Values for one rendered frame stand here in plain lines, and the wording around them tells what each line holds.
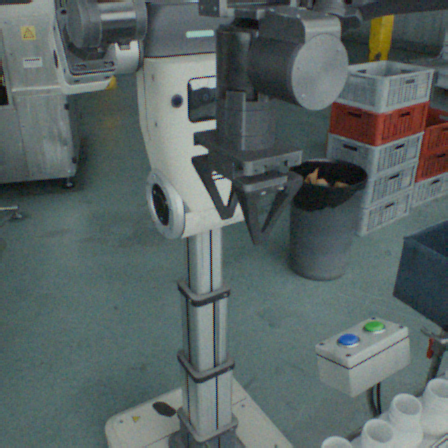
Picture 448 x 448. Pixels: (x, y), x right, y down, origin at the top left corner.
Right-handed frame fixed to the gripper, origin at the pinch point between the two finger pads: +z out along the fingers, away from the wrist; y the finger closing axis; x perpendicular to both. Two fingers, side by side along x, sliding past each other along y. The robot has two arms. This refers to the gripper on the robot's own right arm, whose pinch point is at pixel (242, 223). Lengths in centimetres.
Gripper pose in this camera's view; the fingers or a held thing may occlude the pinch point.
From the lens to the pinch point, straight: 50.2
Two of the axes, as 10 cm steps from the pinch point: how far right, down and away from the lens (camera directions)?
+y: 5.2, 4.0, -7.5
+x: 8.5, -2.4, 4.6
